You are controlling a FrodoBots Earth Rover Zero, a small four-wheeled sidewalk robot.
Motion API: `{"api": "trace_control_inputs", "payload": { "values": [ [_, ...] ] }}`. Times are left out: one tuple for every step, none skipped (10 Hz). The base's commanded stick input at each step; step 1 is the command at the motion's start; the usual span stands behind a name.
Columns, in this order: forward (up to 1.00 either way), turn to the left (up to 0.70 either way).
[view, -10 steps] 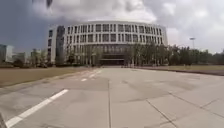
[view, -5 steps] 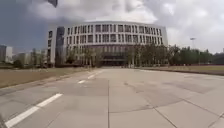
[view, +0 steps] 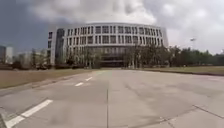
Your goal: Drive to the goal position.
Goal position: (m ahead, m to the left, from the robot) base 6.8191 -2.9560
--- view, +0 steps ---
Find large curved white building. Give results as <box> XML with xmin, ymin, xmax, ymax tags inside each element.
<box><xmin>46</xmin><ymin>22</ymin><xmax>170</xmax><ymax>69</ymax></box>

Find grey concrete slab road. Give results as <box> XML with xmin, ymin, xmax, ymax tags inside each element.
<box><xmin>0</xmin><ymin>68</ymin><xmax>224</xmax><ymax>128</ymax></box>

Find row of trees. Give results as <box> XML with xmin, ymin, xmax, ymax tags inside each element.
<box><xmin>64</xmin><ymin>44</ymin><xmax>224</xmax><ymax>69</ymax></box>

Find light pole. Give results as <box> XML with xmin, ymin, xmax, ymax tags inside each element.
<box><xmin>189</xmin><ymin>37</ymin><xmax>197</xmax><ymax>52</ymax></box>

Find dry grass field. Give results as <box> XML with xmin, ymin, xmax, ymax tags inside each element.
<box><xmin>0</xmin><ymin>68</ymin><xmax>94</xmax><ymax>90</ymax></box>

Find white dashed road line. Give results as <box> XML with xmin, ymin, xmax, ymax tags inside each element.
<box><xmin>4</xmin><ymin>76</ymin><xmax>94</xmax><ymax>128</ymax></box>

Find distant buildings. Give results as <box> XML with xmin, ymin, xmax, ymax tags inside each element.
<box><xmin>0</xmin><ymin>45</ymin><xmax>48</xmax><ymax>70</ymax></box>

